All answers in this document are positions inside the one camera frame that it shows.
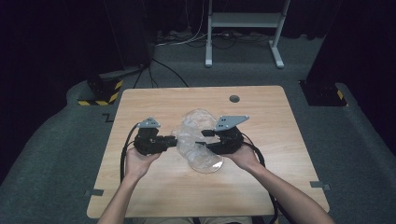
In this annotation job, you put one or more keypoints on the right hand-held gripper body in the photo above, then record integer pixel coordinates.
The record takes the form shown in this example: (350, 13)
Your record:
(230, 140)

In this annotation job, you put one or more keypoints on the clear plastic bag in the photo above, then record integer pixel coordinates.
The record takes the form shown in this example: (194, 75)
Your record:
(191, 130)

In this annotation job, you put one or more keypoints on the person's right hand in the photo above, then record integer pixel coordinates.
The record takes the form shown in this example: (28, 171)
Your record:
(244, 157)

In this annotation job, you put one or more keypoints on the grey tape strip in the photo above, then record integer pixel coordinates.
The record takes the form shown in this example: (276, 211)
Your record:
(95, 192)
(319, 184)

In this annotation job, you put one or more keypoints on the black yellow striped base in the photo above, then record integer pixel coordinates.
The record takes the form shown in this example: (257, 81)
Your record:
(102, 91)

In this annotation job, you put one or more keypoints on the white metal stand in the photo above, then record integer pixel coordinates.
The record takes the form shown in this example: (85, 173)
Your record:
(243, 19)

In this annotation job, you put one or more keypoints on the black base with yellow mark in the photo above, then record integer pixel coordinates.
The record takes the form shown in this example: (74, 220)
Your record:
(320, 93)

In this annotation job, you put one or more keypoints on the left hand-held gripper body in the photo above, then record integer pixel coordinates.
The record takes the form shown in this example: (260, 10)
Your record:
(146, 141)

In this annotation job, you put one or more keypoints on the clear round plastic bin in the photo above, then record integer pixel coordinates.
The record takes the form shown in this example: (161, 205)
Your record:
(208, 165)

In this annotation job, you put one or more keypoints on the person's left hand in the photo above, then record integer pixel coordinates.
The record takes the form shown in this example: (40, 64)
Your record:
(137, 165)

